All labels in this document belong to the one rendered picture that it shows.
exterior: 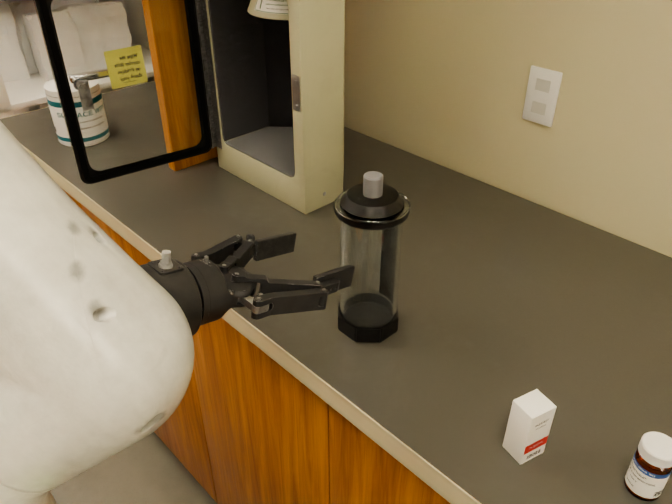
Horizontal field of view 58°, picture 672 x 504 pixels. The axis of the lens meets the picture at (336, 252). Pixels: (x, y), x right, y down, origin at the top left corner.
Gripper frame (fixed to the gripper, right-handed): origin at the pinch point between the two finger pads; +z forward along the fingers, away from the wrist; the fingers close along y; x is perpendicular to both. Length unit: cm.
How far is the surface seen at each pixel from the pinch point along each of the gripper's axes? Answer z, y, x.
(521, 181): 72, 7, 0
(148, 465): 23, 74, 110
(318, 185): 33.8, 32.6, 5.0
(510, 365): 23.3, -22.4, 12.9
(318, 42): 27.8, 32.7, -23.8
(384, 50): 69, 50, -20
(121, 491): 12, 71, 112
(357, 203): 6.5, -0.8, -7.7
